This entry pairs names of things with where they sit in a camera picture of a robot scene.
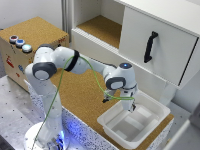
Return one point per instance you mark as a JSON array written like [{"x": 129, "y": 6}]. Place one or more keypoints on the wooden drawer box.
[{"x": 30, "y": 43}]

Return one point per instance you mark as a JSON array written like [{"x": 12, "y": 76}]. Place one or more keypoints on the blue button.
[{"x": 20, "y": 42}]

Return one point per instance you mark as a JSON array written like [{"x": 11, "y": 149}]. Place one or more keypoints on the white sliding door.
[{"x": 156, "y": 46}]

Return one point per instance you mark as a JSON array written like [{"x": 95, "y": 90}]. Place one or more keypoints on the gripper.
[{"x": 127, "y": 99}]

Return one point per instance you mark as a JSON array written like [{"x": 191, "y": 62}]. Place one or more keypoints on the white cabinet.
[{"x": 160, "y": 40}]

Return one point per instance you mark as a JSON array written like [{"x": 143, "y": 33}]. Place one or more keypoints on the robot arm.
[{"x": 46, "y": 86}]

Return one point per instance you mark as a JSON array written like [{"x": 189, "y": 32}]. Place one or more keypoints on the red button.
[{"x": 13, "y": 39}]

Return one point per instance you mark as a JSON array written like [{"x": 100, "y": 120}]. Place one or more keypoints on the green button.
[{"x": 27, "y": 48}]

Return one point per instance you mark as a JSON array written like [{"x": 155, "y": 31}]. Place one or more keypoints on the white plastic box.
[{"x": 133, "y": 125}]

